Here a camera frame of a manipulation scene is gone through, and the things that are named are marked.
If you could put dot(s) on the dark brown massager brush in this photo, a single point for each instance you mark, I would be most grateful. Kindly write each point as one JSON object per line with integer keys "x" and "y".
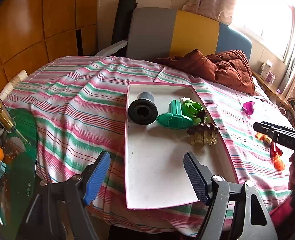
{"x": 203, "y": 133}

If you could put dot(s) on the black round spool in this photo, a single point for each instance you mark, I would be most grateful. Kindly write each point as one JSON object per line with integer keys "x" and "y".
{"x": 143, "y": 111}

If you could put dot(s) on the orange linked cubes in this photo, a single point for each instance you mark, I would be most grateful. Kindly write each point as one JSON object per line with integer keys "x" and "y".
{"x": 278, "y": 163}

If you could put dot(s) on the white pink-rimmed tray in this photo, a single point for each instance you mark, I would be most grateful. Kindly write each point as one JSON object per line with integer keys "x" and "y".
{"x": 154, "y": 174}

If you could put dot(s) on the black rolled mat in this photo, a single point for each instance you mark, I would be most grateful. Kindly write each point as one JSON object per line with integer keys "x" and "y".
{"x": 122, "y": 21}

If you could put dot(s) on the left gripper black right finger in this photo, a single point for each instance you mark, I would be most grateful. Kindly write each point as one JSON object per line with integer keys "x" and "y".
{"x": 199, "y": 176}

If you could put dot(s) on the orange plastic shell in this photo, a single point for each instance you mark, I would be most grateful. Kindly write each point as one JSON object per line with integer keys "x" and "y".
{"x": 263, "y": 137}

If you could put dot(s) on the green glass round table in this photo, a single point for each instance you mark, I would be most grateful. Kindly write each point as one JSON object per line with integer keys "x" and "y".
{"x": 17, "y": 184}

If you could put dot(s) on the grey yellow blue headboard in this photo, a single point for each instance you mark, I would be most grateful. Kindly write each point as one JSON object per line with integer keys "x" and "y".
{"x": 161, "y": 32}

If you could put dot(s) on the red metallic capsule bottle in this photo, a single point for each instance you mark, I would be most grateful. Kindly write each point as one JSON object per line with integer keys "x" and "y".
{"x": 274, "y": 150}

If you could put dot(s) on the wooden side desk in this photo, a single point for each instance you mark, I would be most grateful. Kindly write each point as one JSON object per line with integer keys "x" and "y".
{"x": 270, "y": 90}

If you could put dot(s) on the rust brown quilted jacket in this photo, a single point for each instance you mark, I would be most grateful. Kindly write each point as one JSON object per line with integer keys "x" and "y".
{"x": 229, "y": 68}

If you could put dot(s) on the green white plug nightlight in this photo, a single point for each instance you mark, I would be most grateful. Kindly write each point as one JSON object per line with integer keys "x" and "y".
{"x": 193, "y": 110}

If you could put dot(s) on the striped pink green bedspread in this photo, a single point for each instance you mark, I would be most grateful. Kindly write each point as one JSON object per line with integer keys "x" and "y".
{"x": 79, "y": 103}

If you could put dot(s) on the grey foam pad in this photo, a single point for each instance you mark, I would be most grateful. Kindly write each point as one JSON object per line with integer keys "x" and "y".
{"x": 112, "y": 49}

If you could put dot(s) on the purple plastic cup strainer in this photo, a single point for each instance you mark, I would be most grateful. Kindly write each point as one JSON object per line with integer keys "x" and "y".
{"x": 248, "y": 107}

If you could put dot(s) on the gold glass jar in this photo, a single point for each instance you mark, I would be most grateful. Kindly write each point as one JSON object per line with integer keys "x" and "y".
{"x": 6, "y": 119}

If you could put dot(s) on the stack of paper cups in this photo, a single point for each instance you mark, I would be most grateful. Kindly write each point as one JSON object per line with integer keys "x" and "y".
{"x": 21, "y": 76}

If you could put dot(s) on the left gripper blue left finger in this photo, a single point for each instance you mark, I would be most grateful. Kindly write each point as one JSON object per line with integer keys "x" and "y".
{"x": 93, "y": 177}

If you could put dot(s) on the green plastic flanged tube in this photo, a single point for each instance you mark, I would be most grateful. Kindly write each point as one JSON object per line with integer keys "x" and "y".
{"x": 174, "y": 119}

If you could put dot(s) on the small blue toy block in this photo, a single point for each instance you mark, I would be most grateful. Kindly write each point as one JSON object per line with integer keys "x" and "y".
{"x": 2, "y": 169}

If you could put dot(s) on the white box on desk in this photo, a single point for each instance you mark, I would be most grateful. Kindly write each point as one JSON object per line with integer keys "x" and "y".
{"x": 265, "y": 69}

